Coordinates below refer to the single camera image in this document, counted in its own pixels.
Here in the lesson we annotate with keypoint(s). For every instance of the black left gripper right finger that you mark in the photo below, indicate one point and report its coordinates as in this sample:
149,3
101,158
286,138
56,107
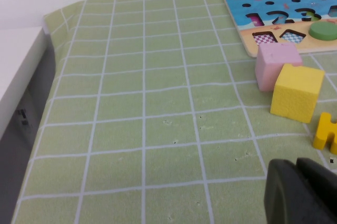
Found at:
321,192

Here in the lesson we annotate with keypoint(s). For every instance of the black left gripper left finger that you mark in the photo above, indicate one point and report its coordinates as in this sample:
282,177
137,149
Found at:
284,197

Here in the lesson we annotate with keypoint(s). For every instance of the yellow letter piece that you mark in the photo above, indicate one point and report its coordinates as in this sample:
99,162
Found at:
323,129

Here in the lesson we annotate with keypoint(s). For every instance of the green circle piece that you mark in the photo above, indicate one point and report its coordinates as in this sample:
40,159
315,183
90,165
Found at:
322,30

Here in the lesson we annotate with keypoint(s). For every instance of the blue wooden puzzle board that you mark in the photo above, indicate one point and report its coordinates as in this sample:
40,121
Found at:
237,7

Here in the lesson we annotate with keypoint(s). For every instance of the yellow cube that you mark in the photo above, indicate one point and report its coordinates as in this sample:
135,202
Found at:
295,97

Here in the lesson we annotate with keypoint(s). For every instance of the light pink cube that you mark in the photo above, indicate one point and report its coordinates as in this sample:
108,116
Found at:
268,69

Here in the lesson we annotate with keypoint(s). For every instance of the green grid tablecloth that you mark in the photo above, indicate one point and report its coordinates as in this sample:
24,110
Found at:
158,76

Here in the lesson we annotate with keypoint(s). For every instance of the white grey side unit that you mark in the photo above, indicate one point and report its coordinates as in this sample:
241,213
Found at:
15,76

